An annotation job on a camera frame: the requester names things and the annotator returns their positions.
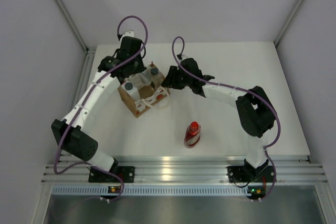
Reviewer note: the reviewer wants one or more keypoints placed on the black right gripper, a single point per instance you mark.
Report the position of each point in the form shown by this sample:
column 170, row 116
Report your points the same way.
column 170, row 81

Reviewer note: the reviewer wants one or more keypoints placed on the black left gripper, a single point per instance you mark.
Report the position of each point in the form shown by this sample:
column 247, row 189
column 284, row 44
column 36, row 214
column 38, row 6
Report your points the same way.
column 140, row 67

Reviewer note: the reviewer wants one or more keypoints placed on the burlap watermelon canvas bag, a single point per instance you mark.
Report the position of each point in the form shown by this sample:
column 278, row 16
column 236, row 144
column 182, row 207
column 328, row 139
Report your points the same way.
column 150, row 98

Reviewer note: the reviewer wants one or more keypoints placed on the clear plastic tube pack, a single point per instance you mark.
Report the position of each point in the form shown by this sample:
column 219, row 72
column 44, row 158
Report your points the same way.
column 141, row 80

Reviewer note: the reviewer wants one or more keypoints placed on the red shampoo bottle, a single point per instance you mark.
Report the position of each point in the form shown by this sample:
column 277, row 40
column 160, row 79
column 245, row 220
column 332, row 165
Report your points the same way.
column 192, row 135

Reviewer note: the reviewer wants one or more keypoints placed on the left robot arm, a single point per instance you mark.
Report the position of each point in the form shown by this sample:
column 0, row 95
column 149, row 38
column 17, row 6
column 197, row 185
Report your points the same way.
column 72, row 132

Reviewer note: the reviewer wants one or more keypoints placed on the clear bottle grey cap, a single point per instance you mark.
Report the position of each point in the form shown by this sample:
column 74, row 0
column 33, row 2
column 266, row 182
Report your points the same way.
column 156, row 77

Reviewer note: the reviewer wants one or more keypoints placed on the white bottle grey cap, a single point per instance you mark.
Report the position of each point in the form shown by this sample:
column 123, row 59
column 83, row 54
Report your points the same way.
column 131, row 90

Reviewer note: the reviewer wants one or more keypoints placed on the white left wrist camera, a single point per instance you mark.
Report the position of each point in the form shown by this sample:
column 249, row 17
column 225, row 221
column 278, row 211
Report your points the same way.
column 129, row 33

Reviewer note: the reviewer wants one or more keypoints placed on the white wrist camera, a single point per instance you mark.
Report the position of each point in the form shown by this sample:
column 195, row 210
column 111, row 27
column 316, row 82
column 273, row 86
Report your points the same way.
column 181, row 57
column 129, row 33

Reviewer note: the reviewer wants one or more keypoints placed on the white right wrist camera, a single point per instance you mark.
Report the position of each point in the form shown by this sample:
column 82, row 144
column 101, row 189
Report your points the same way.
column 181, row 57

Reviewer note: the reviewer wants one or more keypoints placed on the aluminium rail base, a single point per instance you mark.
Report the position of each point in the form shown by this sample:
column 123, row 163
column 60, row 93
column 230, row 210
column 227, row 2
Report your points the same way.
column 213, row 170

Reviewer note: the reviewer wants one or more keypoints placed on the perforated cable duct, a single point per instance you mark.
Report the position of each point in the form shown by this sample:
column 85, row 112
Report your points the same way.
column 143, row 190

